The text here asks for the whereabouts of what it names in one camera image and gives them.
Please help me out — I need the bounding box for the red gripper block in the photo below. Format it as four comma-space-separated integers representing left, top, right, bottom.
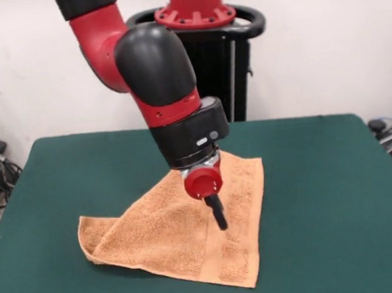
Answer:
182, 160, 229, 235

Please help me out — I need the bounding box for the dark green table cloth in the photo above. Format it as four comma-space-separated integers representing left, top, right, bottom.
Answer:
0, 109, 392, 293

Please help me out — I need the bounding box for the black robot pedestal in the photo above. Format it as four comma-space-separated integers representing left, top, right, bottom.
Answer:
123, 0, 276, 131

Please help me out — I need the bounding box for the tan terry towel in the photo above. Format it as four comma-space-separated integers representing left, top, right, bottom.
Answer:
72, 148, 274, 293

